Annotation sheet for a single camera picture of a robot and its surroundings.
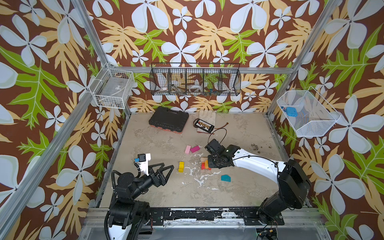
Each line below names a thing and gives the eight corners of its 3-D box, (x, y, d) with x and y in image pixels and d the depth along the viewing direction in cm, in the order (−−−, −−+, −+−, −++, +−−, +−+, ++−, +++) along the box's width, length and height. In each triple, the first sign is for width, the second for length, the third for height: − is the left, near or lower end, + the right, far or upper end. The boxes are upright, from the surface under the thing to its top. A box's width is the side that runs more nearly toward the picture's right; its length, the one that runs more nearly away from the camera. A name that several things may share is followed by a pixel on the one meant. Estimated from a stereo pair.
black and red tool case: (148, 126, 113) (147, 122, 109) (160, 109, 125) (159, 105, 121) (180, 135, 108) (179, 131, 104) (189, 117, 120) (189, 112, 116)
